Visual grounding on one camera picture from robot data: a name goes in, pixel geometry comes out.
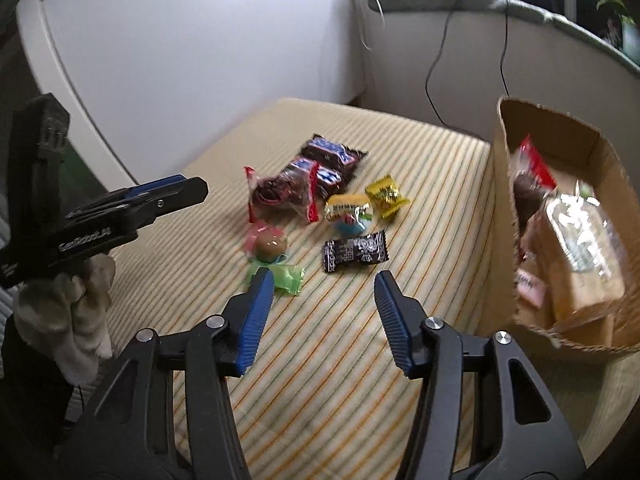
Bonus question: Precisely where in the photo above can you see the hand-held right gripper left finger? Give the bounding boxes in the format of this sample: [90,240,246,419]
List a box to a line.
[60,266,277,480]

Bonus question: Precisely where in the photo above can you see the black candy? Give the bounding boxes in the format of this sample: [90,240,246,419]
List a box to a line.
[322,229,391,274]

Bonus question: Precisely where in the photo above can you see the pink chocolate ball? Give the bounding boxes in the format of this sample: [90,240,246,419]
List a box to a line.
[244,224,289,264]

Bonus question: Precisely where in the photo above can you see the black ring light cable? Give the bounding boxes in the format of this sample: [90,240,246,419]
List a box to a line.
[424,0,512,127]

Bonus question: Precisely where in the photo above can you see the person's left forearm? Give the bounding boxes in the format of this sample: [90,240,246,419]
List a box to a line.
[0,310,101,461]

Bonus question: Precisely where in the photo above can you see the cardboard box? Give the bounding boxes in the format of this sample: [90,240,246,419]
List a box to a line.
[492,97,640,357]

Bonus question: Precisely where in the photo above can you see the striped yellow tablecloth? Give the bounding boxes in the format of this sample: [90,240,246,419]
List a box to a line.
[107,97,640,480]

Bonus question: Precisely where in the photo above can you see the white cabinet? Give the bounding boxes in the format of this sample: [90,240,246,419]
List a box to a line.
[15,0,372,192]

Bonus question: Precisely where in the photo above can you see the green candy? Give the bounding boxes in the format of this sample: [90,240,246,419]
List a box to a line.
[247,260,307,297]

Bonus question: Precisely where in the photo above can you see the bagged sliced bread loaf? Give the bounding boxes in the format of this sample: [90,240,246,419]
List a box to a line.
[522,190,629,349]

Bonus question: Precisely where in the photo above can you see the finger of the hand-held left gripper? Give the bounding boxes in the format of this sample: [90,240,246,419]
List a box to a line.
[66,176,210,234]
[106,174,188,202]

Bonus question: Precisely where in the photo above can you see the person's left hand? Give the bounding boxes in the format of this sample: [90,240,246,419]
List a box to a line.
[14,254,117,382]

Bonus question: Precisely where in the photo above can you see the yellow candy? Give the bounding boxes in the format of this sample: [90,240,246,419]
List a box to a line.
[364,174,411,219]

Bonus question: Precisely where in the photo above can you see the potted spider plant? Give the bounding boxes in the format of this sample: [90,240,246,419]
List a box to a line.
[594,0,640,57]

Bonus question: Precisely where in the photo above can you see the dark red snack packet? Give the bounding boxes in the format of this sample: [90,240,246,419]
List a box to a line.
[244,165,321,224]
[509,134,559,222]

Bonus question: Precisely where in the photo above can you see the burger-shaped candy packet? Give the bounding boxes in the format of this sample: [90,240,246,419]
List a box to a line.
[324,193,376,236]

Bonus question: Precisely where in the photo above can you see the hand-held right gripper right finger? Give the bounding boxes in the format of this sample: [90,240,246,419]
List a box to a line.
[373,270,588,480]

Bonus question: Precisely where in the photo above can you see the pink candy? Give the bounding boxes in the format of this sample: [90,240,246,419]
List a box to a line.
[517,267,547,307]

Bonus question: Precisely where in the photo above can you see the white cable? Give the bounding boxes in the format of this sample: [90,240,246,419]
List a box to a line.
[339,0,387,52]

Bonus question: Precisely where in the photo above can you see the brown chocolate bar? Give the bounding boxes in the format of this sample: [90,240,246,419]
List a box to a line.
[299,133,369,171]
[289,157,357,199]

